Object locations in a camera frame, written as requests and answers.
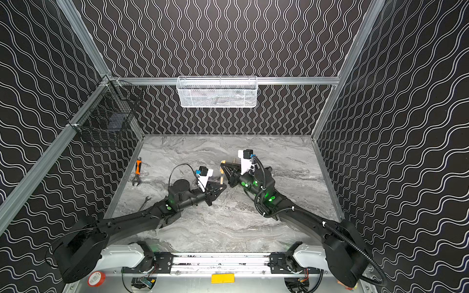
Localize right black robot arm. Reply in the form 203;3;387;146
221;162;375;287

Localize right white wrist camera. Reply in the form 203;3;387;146
238;149;255;175

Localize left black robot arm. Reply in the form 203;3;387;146
52;179;227;284

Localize silver combination wrench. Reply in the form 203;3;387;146
138;197;151;212

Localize white wire mesh basket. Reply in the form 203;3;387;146
176;76;259;108

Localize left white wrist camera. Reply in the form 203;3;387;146
195;166;213;192

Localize black wire mesh basket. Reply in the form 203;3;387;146
71;76;144;148

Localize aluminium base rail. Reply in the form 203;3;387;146
73;251;371;277

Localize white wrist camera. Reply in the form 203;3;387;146
238;149;255;175
195;166;213;192

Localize orange handled adjustable wrench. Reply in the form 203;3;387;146
132;157;142;186

